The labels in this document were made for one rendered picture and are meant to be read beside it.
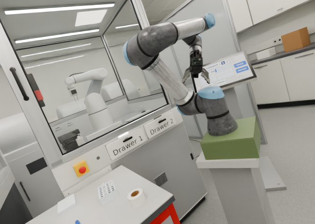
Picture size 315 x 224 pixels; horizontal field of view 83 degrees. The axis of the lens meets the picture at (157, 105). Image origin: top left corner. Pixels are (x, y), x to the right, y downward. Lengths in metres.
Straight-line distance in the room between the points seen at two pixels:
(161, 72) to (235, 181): 0.65
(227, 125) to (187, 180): 0.88
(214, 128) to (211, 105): 0.12
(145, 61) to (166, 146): 0.86
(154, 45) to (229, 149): 0.57
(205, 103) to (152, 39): 0.40
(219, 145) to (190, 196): 0.94
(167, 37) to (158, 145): 0.92
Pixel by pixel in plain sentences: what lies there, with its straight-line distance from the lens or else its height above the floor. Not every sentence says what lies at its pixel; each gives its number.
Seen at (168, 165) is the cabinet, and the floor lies 0.53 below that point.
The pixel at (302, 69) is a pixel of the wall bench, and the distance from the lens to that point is 3.54.
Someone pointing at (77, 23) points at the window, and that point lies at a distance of 1.38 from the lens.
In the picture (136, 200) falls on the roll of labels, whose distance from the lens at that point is 0.82.
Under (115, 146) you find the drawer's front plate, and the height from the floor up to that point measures 0.89.
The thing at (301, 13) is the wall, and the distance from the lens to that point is 4.19.
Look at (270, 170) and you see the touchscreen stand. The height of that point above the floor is 0.03.
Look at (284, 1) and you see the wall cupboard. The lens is 3.88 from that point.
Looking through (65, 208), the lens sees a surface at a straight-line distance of 1.12.
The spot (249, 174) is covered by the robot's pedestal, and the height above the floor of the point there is 0.66.
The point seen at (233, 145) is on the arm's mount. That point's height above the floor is 0.83.
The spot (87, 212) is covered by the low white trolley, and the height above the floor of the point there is 0.76.
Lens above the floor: 1.22
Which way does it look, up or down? 8 degrees down
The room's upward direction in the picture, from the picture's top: 20 degrees counter-clockwise
